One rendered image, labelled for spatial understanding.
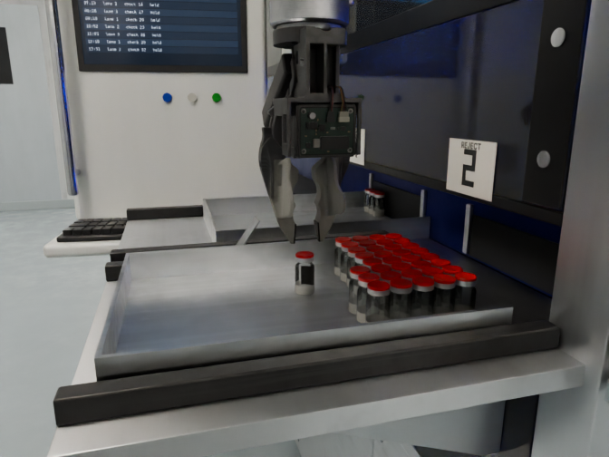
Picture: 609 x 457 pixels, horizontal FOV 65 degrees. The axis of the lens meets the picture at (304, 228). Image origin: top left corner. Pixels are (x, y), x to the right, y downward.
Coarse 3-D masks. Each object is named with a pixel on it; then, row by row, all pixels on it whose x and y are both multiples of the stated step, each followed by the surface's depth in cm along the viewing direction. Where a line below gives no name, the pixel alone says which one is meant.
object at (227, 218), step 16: (352, 192) 100; (208, 208) 93; (224, 208) 94; (240, 208) 94; (256, 208) 95; (272, 208) 96; (304, 208) 98; (352, 208) 100; (208, 224) 80; (224, 224) 86; (240, 224) 86; (272, 224) 86; (304, 224) 86; (336, 224) 73; (352, 224) 74; (368, 224) 74; (384, 224) 75; (400, 224) 76; (416, 224) 77; (224, 240) 69
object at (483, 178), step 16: (464, 144) 53; (480, 144) 50; (496, 144) 48; (448, 160) 57; (464, 160) 53; (480, 160) 51; (448, 176) 57; (480, 176) 51; (464, 192) 54; (480, 192) 51
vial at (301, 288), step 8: (296, 264) 53; (304, 264) 52; (312, 264) 53; (296, 272) 53; (304, 272) 52; (312, 272) 53; (296, 280) 53; (304, 280) 53; (312, 280) 53; (296, 288) 53; (304, 288) 53; (312, 288) 53
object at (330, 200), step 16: (320, 160) 52; (336, 160) 51; (320, 176) 51; (336, 176) 49; (320, 192) 52; (336, 192) 49; (320, 208) 52; (336, 208) 50; (320, 224) 52; (320, 240) 53
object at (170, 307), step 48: (144, 288) 55; (192, 288) 55; (240, 288) 55; (288, 288) 55; (336, 288) 55; (144, 336) 44; (192, 336) 44; (240, 336) 44; (288, 336) 37; (336, 336) 38; (384, 336) 39
